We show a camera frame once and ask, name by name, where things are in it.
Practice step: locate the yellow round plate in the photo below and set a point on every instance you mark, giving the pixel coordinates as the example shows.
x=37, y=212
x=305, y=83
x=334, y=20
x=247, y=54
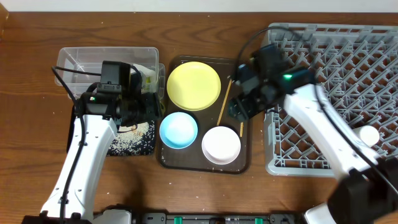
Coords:
x=193, y=86

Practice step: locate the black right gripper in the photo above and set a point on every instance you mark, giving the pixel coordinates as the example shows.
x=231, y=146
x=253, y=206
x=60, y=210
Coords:
x=245, y=106

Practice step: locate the dark brown serving tray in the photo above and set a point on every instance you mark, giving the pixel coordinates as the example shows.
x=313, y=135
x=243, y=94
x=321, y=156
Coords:
x=192, y=157

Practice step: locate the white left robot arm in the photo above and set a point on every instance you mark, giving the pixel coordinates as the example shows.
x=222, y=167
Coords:
x=116, y=100

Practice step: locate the clear plastic waste bin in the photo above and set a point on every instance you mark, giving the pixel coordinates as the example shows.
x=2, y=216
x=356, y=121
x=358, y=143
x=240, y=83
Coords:
x=90, y=59

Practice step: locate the right wooden chopstick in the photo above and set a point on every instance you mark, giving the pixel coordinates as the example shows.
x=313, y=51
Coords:
x=241, y=129

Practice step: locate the white cup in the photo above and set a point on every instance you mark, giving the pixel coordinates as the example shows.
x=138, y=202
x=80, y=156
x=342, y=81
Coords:
x=368, y=134

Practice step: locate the pink bowl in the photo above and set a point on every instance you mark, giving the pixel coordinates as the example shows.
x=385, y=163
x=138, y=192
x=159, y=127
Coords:
x=221, y=145

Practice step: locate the light blue bowl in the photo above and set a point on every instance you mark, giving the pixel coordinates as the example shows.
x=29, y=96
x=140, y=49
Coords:
x=178, y=130

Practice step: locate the white rice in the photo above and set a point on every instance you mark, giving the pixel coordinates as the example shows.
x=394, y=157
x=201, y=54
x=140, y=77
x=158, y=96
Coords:
x=136, y=140

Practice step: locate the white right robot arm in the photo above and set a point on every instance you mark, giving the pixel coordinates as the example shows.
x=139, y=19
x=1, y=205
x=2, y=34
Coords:
x=367, y=184

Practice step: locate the left wooden chopstick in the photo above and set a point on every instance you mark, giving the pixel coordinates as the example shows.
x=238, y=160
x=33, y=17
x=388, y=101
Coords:
x=224, y=102

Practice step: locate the wooden chopstick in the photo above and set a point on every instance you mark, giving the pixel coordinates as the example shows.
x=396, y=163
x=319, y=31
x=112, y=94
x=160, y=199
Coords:
x=241, y=129
x=224, y=102

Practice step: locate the grey dishwasher rack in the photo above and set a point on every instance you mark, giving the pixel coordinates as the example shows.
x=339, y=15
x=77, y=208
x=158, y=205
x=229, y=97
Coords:
x=357, y=67

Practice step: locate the white tissue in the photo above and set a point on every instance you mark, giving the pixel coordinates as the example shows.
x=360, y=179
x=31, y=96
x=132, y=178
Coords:
x=146, y=72

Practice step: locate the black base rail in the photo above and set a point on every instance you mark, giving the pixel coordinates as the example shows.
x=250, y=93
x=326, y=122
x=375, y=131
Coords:
x=163, y=218

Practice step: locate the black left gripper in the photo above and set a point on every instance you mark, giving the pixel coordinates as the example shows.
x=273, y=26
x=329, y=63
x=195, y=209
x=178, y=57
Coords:
x=153, y=107

